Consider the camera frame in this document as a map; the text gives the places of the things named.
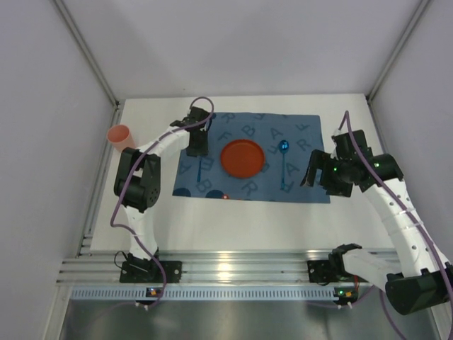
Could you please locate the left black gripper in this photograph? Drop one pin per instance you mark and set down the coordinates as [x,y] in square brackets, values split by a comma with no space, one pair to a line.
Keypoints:
[197,142]

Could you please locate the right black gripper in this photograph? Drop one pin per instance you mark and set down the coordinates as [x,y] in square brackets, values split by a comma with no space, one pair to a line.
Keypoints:
[324,173]

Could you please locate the blue plastic fork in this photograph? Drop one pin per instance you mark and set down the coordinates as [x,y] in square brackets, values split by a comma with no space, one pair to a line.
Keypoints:
[199,169]

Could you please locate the blue plastic spoon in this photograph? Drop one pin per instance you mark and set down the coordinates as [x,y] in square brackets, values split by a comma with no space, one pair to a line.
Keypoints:
[283,148]

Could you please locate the blue letter-print placemat cloth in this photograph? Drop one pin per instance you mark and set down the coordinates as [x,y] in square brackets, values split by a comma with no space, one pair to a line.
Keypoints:
[304,134]

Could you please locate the red round plate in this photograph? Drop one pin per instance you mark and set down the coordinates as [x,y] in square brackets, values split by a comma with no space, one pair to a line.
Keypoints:
[242,158]

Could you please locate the pink plastic cup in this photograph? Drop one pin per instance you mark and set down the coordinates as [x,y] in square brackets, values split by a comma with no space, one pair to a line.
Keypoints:
[120,137]

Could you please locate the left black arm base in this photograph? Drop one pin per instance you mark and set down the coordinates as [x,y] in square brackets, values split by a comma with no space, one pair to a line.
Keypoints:
[147,271]

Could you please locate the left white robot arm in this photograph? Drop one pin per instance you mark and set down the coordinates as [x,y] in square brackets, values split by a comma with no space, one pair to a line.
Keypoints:
[138,186]

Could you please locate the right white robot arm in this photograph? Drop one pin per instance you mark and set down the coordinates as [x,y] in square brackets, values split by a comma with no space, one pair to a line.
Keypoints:
[419,280]

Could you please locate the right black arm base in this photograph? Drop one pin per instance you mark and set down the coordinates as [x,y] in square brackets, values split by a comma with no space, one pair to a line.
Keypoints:
[321,272]

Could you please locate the aluminium mounting rail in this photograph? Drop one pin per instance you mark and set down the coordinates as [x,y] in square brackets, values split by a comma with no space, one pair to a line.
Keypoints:
[208,267]

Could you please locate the left aluminium frame post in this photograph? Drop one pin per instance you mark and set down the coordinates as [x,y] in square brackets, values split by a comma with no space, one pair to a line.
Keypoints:
[71,25]

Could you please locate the aluminium frame post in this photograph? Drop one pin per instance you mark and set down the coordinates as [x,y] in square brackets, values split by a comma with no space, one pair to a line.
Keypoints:
[406,34]
[71,25]

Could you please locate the right aluminium frame post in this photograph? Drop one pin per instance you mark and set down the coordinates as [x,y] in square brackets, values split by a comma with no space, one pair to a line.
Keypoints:
[406,34]

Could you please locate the perforated cable tray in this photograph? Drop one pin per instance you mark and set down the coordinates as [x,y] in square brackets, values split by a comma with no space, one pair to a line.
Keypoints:
[216,293]

